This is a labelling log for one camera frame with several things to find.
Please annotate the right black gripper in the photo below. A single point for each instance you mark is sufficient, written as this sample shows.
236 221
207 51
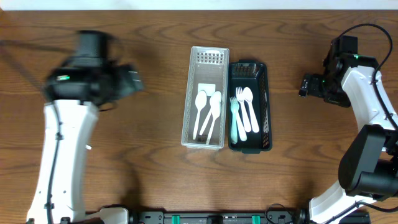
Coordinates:
313 88

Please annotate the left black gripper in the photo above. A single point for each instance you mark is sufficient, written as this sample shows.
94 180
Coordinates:
125 81

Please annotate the white plastic fork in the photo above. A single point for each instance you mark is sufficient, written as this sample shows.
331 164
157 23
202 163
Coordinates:
234 110
240 97
241 132

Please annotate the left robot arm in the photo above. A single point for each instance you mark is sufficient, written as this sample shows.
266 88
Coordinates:
76 92

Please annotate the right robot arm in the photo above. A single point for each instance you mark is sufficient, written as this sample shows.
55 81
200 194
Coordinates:
367 172

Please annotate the black plastic basket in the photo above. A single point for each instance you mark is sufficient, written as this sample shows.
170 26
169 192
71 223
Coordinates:
252 74

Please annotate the clear white plastic basket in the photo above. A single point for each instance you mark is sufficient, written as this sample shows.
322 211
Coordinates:
208 71

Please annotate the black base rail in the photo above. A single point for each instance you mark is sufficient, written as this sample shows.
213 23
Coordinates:
233 217

